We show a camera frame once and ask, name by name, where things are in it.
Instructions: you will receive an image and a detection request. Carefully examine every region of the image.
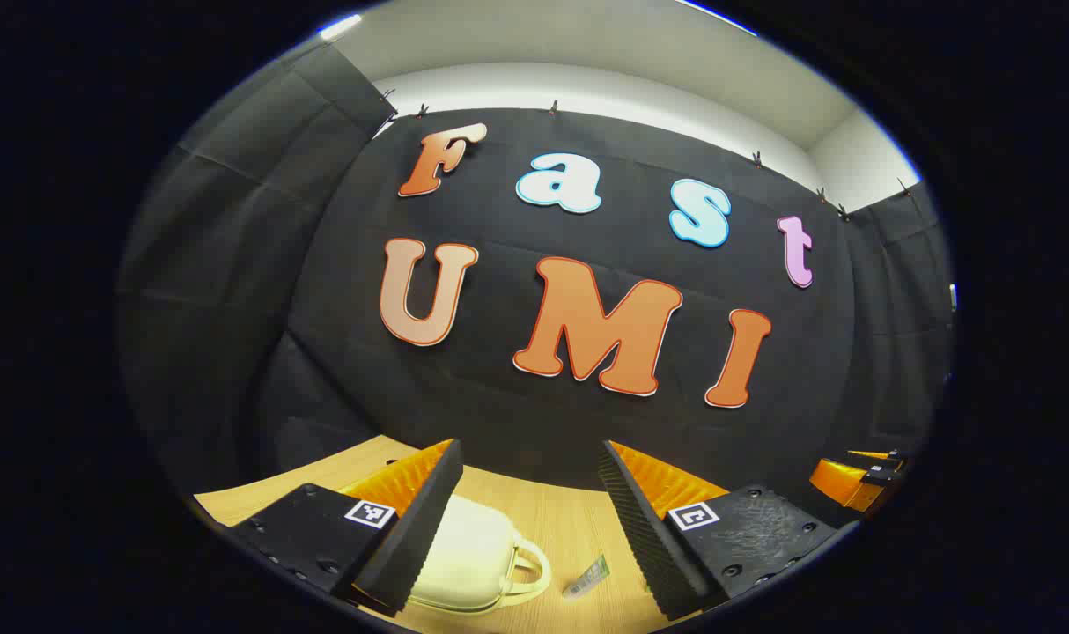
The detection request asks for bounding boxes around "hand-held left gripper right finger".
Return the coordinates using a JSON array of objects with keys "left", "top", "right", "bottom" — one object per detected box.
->
[{"left": 598, "top": 440, "right": 839, "bottom": 622}]

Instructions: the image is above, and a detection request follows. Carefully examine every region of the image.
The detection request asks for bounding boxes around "pale yellow small suitcase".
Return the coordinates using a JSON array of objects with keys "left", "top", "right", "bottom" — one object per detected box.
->
[{"left": 407, "top": 493, "right": 553, "bottom": 615}]

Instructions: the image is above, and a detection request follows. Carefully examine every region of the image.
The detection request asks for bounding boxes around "ceiling light strip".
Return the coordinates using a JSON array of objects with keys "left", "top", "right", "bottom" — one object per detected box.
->
[{"left": 318, "top": 12, "right": 365, "bottom": 41}]

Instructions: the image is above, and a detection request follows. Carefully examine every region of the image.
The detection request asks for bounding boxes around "green and white skincare tube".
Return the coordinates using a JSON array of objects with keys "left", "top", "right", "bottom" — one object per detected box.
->
[{"left": 563, "top": 555, "right": 611, "bottom": 601}]

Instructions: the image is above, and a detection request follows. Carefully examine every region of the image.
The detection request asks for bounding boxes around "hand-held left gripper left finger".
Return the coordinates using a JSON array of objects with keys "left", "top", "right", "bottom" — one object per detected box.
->
[{"left": 226, "top": 439, "right": 465, "bottom": 617}]

